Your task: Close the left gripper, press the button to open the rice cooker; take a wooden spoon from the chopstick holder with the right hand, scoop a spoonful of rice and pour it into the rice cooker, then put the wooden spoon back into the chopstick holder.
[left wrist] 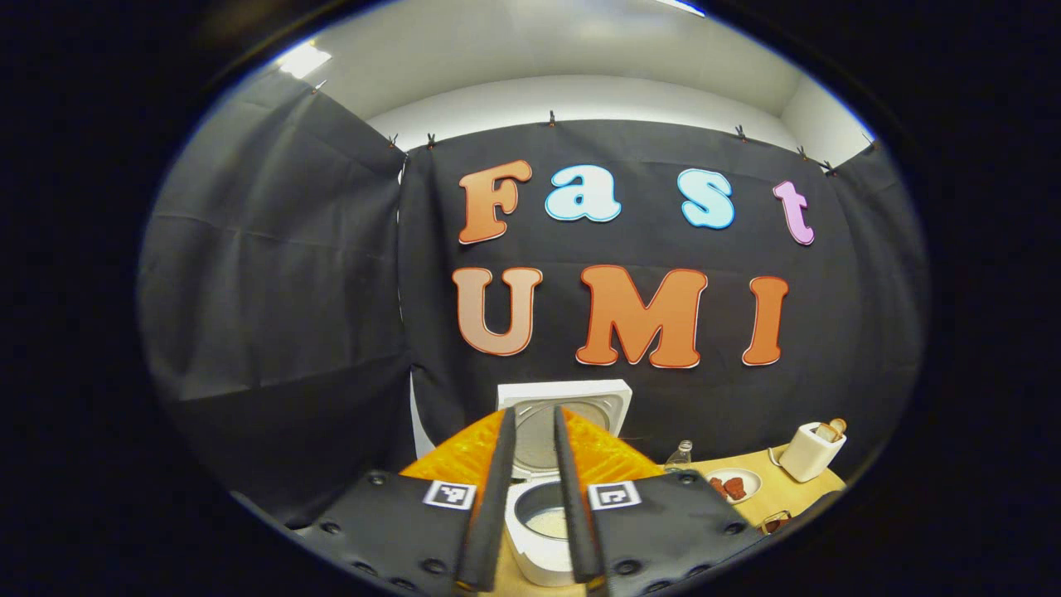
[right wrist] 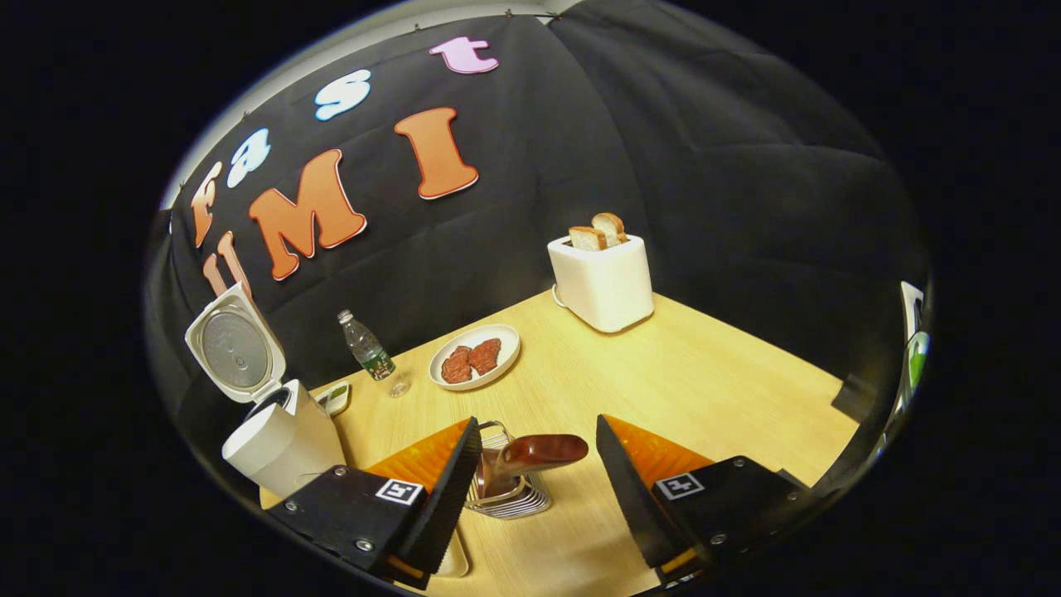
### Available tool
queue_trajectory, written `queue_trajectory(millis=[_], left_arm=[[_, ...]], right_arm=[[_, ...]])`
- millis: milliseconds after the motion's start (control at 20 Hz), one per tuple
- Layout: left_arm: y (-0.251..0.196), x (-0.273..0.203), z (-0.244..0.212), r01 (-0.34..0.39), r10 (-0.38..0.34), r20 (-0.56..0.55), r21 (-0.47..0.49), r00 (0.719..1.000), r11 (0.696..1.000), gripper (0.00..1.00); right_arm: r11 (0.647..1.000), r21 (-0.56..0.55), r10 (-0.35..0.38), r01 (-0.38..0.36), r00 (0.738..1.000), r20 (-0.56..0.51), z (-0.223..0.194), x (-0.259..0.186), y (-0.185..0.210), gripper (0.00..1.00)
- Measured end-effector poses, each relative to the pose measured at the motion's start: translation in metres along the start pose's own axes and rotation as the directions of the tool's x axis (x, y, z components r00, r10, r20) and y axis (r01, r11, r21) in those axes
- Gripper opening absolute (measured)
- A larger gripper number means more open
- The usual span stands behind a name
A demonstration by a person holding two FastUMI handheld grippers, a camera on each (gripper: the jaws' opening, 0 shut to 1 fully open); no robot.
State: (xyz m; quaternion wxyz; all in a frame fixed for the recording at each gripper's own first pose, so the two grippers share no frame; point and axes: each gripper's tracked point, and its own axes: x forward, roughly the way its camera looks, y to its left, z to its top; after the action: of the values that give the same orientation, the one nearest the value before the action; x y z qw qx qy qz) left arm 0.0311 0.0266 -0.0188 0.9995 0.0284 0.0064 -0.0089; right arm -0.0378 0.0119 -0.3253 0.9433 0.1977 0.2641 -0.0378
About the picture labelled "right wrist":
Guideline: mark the red meat piece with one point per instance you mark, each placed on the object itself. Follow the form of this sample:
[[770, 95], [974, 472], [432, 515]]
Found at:
[[485, 355], [456, 366]]

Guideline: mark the white toaster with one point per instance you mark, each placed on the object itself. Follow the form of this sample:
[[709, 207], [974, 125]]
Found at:
[[605, 290]]

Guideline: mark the brown wooden spoon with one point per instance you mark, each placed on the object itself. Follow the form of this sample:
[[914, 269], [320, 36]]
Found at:
[[539, 450]]

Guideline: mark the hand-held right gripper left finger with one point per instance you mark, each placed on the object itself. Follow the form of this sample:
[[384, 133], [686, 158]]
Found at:
[[439, 497]]

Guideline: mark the white tray of rice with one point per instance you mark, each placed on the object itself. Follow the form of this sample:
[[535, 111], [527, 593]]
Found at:
[[454, 560]]

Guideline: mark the small white sauce dish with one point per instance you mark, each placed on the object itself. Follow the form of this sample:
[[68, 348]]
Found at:
[[338, 400]]

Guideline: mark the white panel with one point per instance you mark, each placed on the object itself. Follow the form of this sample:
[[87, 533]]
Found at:
[[910, 303]]

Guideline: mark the white rice cooker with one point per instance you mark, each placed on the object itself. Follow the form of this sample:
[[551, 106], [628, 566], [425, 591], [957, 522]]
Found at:
[[282, 448]]

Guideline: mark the white oval plate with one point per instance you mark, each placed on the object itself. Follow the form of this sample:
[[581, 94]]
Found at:
[[502, 336]]

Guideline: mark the white bowl of green vegetables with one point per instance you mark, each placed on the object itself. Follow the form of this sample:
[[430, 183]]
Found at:
[[917, 361]]

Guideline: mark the black backdrop cloth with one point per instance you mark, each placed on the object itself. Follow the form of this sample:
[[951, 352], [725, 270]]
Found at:
[[704, 166]]

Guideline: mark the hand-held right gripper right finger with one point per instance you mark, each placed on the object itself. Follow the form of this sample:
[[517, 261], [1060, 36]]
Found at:
[[630, 497]]

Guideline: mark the clear plastic water bottle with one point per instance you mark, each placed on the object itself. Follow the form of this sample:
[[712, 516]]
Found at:
[[369, 352]]

